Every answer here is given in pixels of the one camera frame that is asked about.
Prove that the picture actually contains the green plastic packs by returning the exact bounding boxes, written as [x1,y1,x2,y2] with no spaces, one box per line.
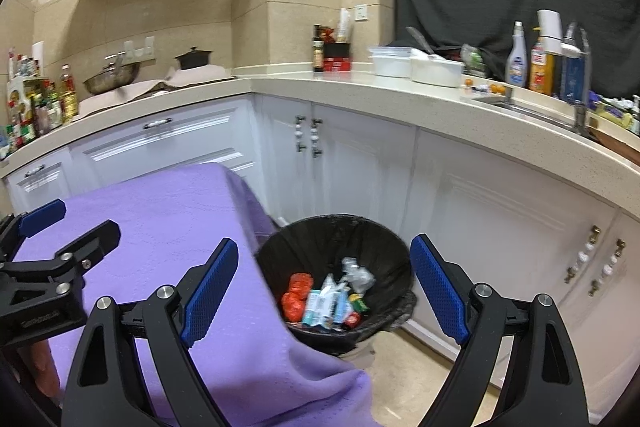
[459,44,489,76]

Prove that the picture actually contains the orange dish soap bottle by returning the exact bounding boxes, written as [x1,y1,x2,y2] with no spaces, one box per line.
[528,35,555,96]

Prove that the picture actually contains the beige stove cover paper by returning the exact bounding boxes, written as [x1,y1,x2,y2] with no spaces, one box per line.
[77,64,237,118]

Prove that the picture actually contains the beige kitchen countertop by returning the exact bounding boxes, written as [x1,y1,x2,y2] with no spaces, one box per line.
[0,66,640,218]

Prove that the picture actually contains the yellow cooking oil bottle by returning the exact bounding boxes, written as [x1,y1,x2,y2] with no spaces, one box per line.
[59,64,80,118]

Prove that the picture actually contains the white wall switches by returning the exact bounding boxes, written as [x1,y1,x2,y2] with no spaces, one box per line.
[123,35,155,60]

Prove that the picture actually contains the open white plastic container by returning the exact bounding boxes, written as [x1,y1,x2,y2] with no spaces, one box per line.
[409,54,465,88]

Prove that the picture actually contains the black utensil holder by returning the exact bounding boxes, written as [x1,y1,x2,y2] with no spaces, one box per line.
[324,6,353,58]

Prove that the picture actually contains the lidded white plastic container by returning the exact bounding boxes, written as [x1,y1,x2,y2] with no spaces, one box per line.
[368,46,414,78]

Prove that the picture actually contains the wooden cutting board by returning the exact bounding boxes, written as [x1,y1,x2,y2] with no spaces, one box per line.
[589,126,640,164]

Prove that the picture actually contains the white spray bottle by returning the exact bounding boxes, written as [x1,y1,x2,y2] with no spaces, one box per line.
[504,20,529,88]

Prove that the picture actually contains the purple tablecloth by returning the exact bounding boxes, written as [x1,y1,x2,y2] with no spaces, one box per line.
[10,162,385,427]

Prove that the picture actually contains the dark olive oil bottle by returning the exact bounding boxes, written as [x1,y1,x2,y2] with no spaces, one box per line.
[312,24,325,73]

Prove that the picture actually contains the black cooking pot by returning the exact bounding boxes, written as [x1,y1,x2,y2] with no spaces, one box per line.
[173,46,214,70]

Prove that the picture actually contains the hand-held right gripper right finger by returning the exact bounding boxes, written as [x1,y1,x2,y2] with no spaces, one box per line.
[409,233,593,427]

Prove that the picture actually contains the group of condiment bottles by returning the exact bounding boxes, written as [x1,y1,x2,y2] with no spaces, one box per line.
[0,47,81,158]

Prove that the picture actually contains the green yellow sponge pack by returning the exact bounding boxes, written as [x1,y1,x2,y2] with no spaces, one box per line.
[592,94,640,130]

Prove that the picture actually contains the steel sink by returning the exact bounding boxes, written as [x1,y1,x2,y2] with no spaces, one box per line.
[492,99,577,128]

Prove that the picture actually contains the person's left hand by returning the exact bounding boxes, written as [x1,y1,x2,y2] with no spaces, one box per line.
[20,341,62,400]

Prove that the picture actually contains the kitchen knife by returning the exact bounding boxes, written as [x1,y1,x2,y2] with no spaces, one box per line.
[404,25,436,56]

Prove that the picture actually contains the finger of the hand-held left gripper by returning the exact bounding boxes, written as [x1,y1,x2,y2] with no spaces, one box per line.
[47,219,122,280]
[0,199,67,263]

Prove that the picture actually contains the clear plastic wrap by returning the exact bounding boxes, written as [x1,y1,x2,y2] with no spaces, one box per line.
[341,257,376,296]

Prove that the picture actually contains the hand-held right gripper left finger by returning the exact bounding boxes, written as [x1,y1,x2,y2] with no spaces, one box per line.
[60,237,240,427]

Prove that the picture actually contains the white paper towel roll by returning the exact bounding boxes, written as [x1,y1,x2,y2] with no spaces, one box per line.
[30,41,45,78]

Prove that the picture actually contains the blue bottle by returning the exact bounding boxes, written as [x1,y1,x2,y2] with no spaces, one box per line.
[559,54,586,103]

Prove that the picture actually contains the steel wok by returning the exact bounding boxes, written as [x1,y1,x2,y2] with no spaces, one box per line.
[82,54,142,96]

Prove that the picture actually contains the white soap dispenser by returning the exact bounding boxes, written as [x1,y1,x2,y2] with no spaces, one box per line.
[536,9,584,58]

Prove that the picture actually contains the orange plastic bag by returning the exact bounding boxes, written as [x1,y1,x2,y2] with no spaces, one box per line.
[280,272,314,323]

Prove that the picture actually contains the black trash bin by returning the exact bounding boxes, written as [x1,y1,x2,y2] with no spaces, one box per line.
[254,214,417,356]

